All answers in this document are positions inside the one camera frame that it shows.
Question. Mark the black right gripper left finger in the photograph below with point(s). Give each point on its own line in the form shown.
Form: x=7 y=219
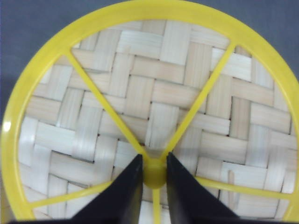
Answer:
x=120 y=203

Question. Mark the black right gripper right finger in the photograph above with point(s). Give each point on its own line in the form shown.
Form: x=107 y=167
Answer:
x=191 y=203

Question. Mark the woven bamboo steamer lid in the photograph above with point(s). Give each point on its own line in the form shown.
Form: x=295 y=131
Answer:
x=152 y=77

